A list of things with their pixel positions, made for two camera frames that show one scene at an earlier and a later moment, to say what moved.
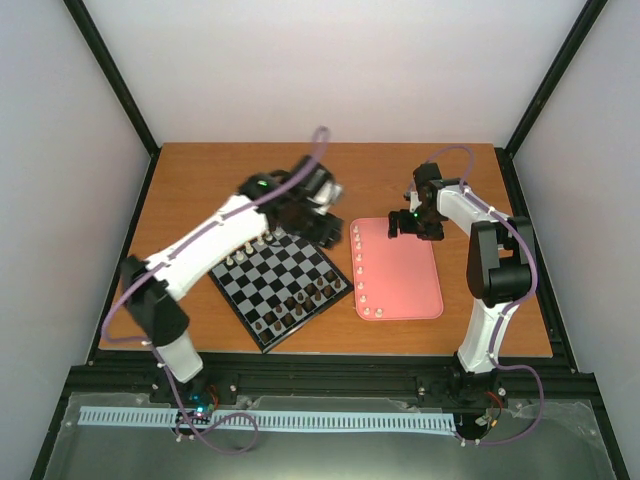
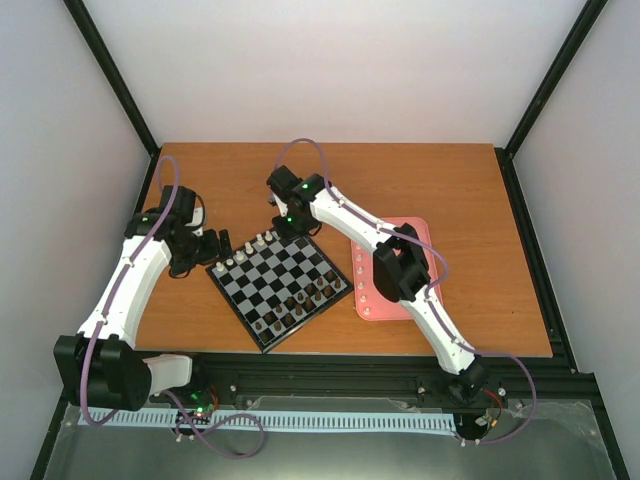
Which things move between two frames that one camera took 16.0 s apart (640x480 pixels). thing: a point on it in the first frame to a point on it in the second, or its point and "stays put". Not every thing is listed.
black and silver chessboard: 279,284 stays put
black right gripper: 434,233 to 312,225
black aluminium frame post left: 119,83 stays put
